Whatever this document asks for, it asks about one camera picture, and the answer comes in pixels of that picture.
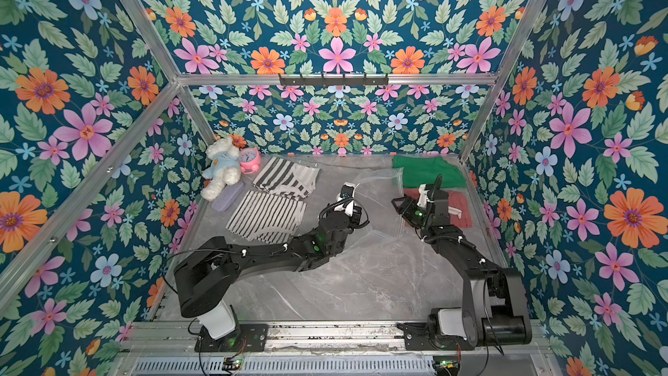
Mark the red tank top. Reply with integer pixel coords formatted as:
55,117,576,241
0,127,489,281
404,188,473,229

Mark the green tank top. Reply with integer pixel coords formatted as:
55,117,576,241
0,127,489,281
392,156,466,189

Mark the clear plastic vacuum bag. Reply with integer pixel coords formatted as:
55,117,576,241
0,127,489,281
245,166,405,273

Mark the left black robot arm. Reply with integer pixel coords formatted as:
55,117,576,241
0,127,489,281
173,198,370,339

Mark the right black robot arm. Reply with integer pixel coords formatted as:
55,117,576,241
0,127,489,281
391,176,532,350

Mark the upper striped shirt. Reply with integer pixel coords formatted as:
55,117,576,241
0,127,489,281
252,157,320,199

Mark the striped shirt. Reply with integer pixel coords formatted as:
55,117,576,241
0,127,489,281
252,157,320,199
226,191,307,245

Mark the lower striped shirt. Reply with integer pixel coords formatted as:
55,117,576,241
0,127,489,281
226,191,307,245

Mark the pink alarm clock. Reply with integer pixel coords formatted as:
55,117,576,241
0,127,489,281
238,148,261,174

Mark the lilac pouch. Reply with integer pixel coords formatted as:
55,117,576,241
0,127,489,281
212,182,245,212

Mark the white teddy bear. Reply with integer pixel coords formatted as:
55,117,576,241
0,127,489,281
201,136,242,202

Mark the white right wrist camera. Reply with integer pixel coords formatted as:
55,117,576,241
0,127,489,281
417,189,431,209

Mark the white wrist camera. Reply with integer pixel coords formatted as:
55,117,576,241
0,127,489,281
417,189,431,209
337,182,357,210

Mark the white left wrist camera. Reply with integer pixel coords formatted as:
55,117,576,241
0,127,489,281
337,182,357,210

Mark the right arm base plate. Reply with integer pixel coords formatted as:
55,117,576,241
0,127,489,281
396,322,473,352

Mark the black wall hook rail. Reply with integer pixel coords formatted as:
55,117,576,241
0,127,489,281
278,74,390,87

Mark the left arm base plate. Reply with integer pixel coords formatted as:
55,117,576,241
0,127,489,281
195,324,269,353

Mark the aluminium front rail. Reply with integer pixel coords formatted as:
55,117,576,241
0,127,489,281
119,319,554,356

